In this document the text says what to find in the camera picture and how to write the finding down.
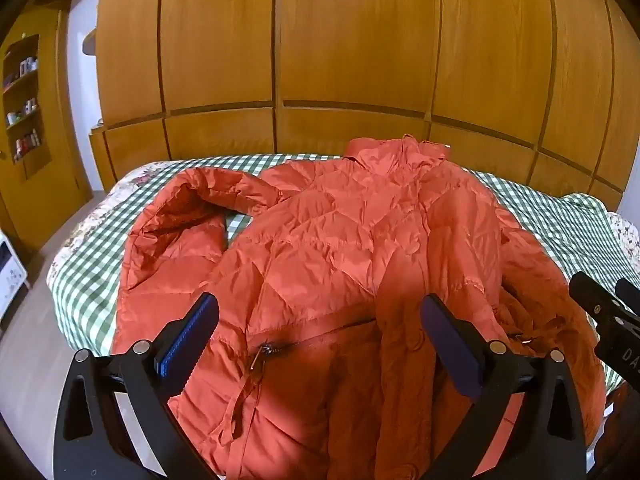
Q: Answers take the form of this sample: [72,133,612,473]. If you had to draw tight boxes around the white appliance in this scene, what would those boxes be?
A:
[0,230,29,322]

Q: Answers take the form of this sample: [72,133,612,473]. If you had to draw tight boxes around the wooden shelf cabinet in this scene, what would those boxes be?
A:
[0,5,93,256]

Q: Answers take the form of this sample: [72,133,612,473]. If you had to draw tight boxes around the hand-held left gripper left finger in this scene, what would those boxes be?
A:
[52,292,221,480]

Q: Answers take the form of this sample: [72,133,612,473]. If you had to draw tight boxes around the group of small bottles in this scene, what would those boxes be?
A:
[4,55,42,162]

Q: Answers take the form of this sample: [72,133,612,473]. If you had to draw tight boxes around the green checked bed sheet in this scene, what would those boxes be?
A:
[50,152,640,401]

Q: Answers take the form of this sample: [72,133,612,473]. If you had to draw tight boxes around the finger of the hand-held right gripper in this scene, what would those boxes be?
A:
[569,271,622,322]
[615,277,640,317]

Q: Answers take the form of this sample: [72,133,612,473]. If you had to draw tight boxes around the wooden wardrobe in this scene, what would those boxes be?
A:
[89,0,640,218]

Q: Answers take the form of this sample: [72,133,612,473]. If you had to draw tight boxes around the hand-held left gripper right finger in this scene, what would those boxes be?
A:
[420,294,587,480]

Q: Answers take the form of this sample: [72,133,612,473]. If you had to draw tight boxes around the orange puffer jacket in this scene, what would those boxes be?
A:
[111,135,608,480]

